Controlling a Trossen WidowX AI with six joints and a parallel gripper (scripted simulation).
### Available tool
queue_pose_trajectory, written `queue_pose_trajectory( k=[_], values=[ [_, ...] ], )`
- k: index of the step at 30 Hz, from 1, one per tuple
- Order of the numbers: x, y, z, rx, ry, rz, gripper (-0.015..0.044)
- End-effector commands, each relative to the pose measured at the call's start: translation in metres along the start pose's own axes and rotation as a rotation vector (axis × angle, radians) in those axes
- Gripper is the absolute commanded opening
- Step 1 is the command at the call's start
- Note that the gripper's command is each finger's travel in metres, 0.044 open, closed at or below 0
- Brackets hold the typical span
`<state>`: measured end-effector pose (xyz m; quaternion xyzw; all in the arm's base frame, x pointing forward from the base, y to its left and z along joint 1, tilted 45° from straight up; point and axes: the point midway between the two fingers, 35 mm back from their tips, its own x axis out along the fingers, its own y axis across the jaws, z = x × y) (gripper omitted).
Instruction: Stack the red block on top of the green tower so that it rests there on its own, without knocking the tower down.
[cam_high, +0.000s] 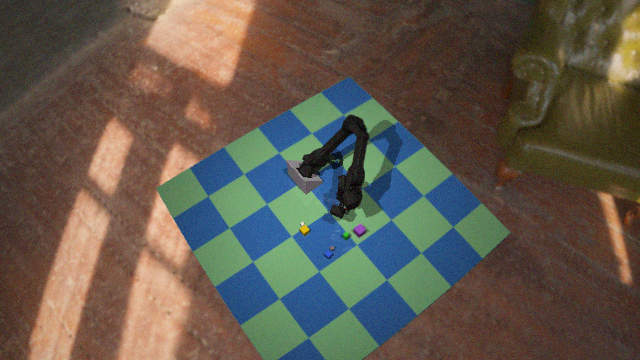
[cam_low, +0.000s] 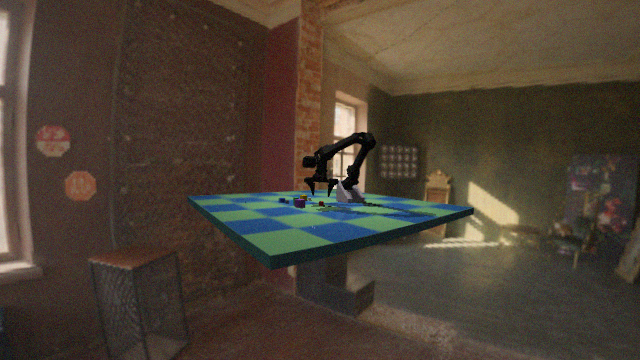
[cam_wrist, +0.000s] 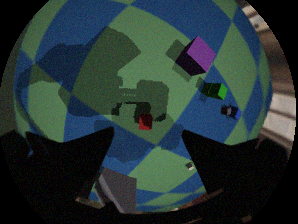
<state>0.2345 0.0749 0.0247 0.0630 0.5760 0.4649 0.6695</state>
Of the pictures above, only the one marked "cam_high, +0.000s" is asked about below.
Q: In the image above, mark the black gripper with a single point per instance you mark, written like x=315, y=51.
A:
x=339, y=211

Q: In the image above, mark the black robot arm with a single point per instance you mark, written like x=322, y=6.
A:
x=352, y=196

